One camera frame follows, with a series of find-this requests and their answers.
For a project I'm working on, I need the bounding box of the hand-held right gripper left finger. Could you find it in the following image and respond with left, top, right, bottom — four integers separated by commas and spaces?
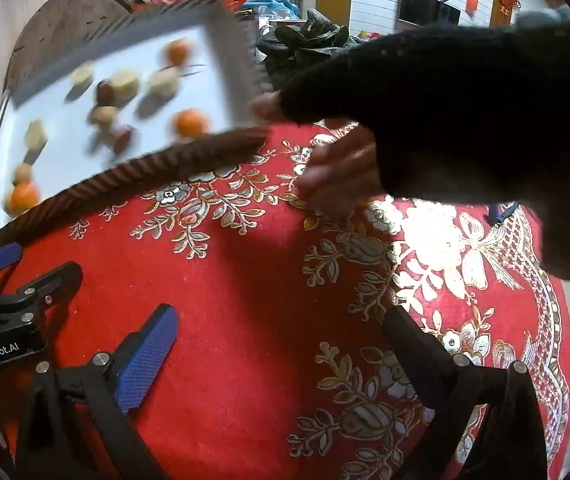
15, 304, 180, 480

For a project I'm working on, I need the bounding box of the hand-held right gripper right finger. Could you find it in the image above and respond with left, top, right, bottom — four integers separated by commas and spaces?
384, 305, 548, 480

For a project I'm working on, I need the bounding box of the white tray with chevron rim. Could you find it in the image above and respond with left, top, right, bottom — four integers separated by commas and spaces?
0, 0, 273, 246

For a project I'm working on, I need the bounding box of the another person's forearm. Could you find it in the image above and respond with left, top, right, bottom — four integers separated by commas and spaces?
277, 20, 570, 301

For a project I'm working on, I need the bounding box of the red floral tablecloth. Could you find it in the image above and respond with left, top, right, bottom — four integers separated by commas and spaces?
0, 120, 570, 480

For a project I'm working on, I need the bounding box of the round wooden tabletop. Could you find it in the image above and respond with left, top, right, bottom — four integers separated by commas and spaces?
2, 0, 146, 92

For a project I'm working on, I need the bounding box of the green leafy vegetable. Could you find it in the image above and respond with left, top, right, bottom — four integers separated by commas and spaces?
257, 9, 350, 76

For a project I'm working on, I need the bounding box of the black television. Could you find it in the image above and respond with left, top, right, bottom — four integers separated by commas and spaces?
399, 0, 462, 36

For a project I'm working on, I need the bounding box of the blue plastic bag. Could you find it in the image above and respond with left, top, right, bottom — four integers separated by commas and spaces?
242, 0, 300, 17

